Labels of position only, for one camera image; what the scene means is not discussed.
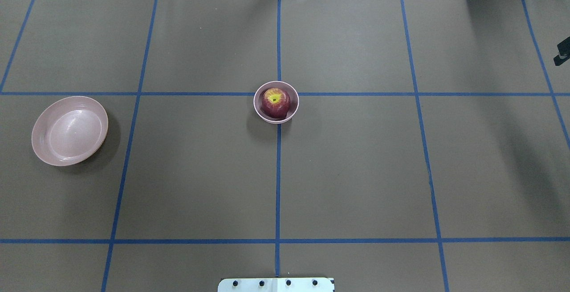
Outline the white camera mast base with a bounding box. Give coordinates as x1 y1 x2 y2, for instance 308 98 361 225
217 277 335 292

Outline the pink bowl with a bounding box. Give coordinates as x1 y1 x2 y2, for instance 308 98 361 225
253 81 300 124

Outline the red apple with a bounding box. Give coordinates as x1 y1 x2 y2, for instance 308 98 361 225
261 87 291 120

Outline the pink plate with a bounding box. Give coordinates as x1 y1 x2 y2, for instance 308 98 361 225
31 96 109 166

